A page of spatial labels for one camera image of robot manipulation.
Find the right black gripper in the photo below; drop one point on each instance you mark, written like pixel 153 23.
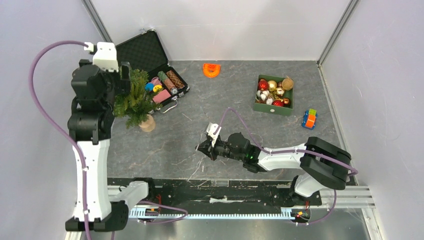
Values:
pixel 212 150

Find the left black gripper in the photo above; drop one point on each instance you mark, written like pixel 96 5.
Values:
pixel 125 86

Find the small green christmas tree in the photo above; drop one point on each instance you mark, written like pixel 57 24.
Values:
pixel 139 103

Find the clear battery box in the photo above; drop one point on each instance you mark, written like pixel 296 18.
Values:
pixel 220 183

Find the green ornament box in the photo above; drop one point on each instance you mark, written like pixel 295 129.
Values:
pixel 278 102

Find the blue orange toy car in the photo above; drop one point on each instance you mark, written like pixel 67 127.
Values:
pixel 309 119

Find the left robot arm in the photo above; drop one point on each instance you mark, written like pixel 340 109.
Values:
pixel 90 128

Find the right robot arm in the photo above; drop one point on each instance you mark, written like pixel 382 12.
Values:
pixel 324 164

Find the blue dealer button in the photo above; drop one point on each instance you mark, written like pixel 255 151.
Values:
pixel 149 87

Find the yellow big blind button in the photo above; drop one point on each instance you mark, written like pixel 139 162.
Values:
pixel 157 88

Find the black poker chip case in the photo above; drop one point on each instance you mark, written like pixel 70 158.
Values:
pixel 146 52

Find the pink card deck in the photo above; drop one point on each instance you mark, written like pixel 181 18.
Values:
pixel 161 96

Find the orange plastic piece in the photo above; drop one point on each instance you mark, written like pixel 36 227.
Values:
pixel 211 70

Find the red glitter bauble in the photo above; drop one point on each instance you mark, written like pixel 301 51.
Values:
pixel 262 85

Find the gold bauble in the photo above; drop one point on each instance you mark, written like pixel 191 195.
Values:
pixel 272 85

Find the twine ball ornament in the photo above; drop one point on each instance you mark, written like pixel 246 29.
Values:
pixel 287 84

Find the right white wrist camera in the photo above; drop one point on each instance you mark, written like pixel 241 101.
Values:
pixel 213 131

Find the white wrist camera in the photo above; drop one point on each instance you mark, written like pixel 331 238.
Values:
pixel 213 131
pixel 106 57

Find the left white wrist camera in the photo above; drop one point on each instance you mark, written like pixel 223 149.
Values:
pixel 106 57

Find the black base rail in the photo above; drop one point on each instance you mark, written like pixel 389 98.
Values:
pixel 197 196

